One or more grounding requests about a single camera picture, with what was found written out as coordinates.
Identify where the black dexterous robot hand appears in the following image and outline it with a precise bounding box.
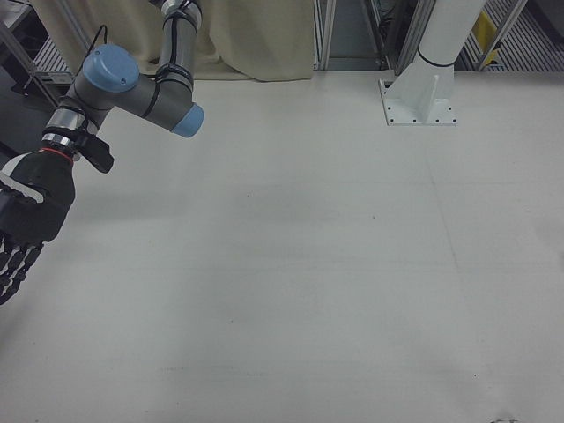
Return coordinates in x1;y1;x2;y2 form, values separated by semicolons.
0;148;78;306

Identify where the grey metal shelf rack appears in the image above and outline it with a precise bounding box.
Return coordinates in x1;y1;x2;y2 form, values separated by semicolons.
0;0;89;109

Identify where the beige curtain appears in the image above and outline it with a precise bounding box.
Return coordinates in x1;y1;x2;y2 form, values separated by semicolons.
30;0;315;83

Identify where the yellow tag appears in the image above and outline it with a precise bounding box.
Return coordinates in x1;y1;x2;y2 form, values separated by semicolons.
471;10;495;45

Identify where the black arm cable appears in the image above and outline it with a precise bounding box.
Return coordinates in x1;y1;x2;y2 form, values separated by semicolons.
85;0;199;119

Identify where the aluminium frame structure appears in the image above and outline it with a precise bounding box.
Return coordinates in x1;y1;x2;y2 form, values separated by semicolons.
312;0;564;75

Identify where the white pedestal base plate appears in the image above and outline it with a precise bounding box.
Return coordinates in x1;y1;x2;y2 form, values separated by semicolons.
378;61;458;127

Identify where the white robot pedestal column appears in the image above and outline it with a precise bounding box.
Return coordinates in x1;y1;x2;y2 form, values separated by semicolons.
417;0;486;68

